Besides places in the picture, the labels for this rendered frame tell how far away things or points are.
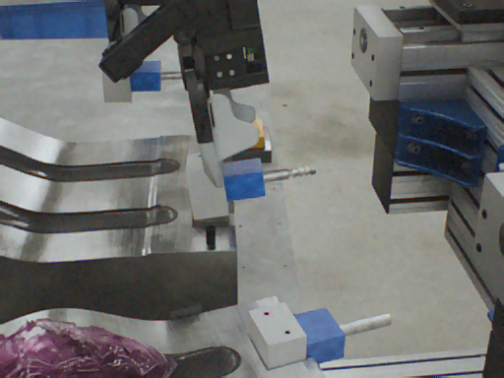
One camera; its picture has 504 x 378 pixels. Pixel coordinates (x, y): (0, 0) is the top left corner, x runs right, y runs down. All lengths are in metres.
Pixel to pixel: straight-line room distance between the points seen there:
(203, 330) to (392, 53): 0.48
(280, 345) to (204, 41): 0.28
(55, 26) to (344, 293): 2.27
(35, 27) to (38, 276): 3.21
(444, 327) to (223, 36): 1.50
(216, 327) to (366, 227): 1.76
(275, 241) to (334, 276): 1.31
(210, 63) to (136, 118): 0.52
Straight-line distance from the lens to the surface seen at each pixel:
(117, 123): 1.27
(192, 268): 0.80
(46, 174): 0.97
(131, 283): 0.82
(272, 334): 0.70
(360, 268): 2.31
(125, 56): 0.78
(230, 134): 0.77
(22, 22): 3.99
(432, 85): 1.10
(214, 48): 0.75
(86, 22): 3.98
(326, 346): 0.72
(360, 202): 2.62
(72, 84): 1.43
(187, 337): 0.74
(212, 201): 0.81
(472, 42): 1.10
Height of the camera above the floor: 1.34
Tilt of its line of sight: 30 degrees down
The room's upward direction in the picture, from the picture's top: straight up
